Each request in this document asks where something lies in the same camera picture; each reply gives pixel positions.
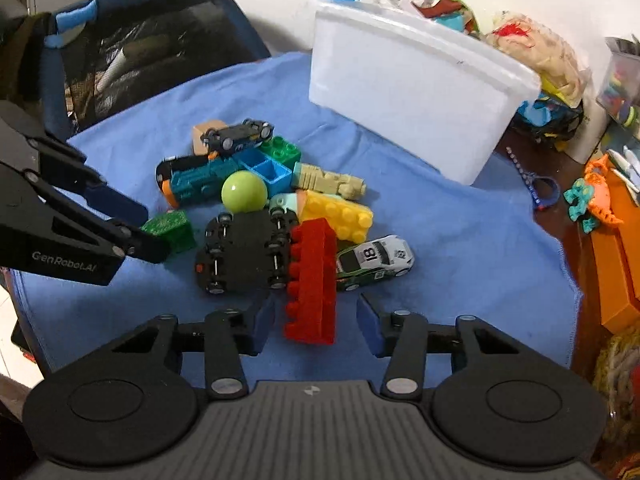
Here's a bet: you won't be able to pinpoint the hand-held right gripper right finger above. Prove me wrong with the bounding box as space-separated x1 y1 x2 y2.
356 292 527 402

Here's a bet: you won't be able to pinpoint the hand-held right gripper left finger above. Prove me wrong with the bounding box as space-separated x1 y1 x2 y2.
107 292 277 402

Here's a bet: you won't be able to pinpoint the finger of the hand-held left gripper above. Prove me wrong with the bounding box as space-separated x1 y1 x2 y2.
27 132 150 228
22 169 170 265

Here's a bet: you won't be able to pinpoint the green textured block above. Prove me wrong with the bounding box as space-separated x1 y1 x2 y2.
141 209 197 258

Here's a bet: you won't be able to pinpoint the red building block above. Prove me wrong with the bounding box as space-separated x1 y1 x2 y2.
283 218 338 346

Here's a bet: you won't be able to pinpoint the white green toy race car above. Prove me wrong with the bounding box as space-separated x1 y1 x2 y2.
335 235 416 292

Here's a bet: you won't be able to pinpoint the white plastic container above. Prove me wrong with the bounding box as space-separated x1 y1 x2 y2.
308 0 543 186

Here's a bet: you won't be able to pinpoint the wide black toy car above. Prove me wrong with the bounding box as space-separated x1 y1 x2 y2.
194 210 301 296

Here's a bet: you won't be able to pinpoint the teal and black toy truck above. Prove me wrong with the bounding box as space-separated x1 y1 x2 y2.
156 152 251 208

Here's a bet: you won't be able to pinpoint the tan cube block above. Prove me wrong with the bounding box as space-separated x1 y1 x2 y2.
192 120 228 157

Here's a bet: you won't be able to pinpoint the green ball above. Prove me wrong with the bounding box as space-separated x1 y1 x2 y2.
221 171 269 213

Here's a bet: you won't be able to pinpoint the yellow building block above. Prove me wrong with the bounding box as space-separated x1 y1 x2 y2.
297 190 375 243

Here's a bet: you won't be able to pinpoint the mint rocket toy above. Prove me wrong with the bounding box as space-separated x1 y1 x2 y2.
269 192 303 218

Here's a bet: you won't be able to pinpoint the small dark blue toy car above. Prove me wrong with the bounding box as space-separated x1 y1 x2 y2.
201 119 275 155

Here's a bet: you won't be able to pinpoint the blue cloth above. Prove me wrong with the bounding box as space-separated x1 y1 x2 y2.
10 51 583 391

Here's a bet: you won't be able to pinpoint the blue building block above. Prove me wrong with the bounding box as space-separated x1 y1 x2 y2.
237 150 293 196

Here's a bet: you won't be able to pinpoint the dark blue mesh bag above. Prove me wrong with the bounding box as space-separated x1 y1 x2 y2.
40 0 273 143

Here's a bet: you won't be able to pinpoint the green building block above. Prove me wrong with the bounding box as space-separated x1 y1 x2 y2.
260 136 302 168

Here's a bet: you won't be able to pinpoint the orange box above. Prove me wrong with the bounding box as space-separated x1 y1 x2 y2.
590 172 640 335

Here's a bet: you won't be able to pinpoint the yellow yarn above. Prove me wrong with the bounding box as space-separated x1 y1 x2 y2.
592 322 640 461

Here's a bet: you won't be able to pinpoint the orange teal dinosaur toy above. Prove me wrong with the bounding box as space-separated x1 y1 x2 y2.
564 155 625 234

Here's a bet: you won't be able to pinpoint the black net bag of toys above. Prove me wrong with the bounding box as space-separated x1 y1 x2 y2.
510 91 585 152

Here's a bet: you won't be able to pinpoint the white cylinder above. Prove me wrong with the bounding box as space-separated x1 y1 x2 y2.
570 102 610 165

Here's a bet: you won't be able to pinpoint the white pens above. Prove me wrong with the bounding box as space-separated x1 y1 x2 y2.
607 146 640 193

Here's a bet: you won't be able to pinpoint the clear bag of tan pieces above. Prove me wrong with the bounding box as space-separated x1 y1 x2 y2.
482 10 588 108

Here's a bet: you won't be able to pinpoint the green white toy bag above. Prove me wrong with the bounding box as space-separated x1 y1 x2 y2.
369 0 482 36

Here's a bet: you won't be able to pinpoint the clear box of colourful pieces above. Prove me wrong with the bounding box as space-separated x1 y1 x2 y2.
595 36 640 128

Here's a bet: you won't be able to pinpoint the blue beaded toy ring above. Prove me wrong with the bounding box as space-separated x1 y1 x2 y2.
506 147 558 211

